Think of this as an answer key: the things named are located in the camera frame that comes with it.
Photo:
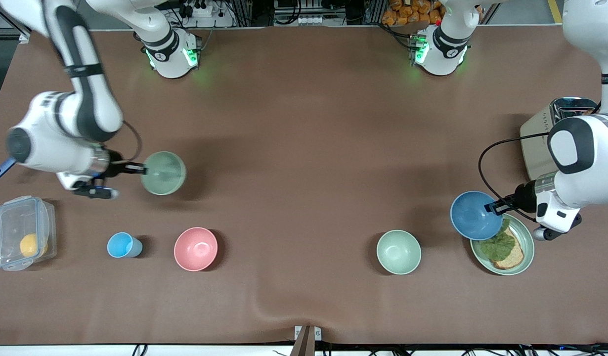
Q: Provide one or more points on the green lettuce leaf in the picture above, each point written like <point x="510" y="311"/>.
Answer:
<point x="499" y="247"/>

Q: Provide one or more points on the light blue cup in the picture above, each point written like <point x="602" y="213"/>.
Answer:
<point x="120" y="245"/>

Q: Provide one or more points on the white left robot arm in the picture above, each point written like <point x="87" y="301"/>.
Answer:
<point x="581" y="168"/>

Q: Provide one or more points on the aluminium frame profile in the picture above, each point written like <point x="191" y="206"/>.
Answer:
<point x="21" y="37"/>

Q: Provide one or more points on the bag of orange fruit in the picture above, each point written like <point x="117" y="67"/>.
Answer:
<point x="408" y="12"/>

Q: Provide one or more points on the small white power strip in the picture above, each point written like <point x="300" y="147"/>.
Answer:
<point x="311" y="21"/>

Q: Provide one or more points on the metal table edge bracket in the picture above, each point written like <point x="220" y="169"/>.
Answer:
<point x="307" y="341"/>

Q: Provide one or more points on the yellow lemon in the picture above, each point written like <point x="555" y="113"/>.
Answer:
<point x="29" y="244"/>

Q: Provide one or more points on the brown table cloth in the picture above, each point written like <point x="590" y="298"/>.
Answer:
<point x="304" y="222"/>

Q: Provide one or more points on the cream and chrome toaster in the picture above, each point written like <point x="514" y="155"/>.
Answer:
<point x="534" y="148"/>

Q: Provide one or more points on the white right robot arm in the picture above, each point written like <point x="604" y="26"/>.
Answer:
<point x="86" y="109"/>

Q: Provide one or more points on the pale green plate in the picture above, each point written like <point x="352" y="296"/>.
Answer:
<point x="529" y="247"/>

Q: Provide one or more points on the pale mint green bowl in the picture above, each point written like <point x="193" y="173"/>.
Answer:
<point x="398" y="251"/>

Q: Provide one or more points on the blue bowl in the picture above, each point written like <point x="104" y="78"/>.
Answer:
<point x="474" y="217"/>

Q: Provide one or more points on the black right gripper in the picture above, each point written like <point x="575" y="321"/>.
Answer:
<point x="116" y="168"/>

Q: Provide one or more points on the clear plastic lidded container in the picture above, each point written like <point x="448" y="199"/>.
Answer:
<point x="12" y="222"/>

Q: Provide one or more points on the dull green bowl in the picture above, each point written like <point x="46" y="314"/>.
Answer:
<point x="165" y="175"/>

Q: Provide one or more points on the pink bowl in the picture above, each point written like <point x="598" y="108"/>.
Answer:
<point x="195" y="248"/>

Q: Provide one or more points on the large white power strip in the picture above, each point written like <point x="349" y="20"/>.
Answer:
<point x="217" y="21"/>

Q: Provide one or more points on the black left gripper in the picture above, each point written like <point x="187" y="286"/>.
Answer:
<point x="523" y="195"/>

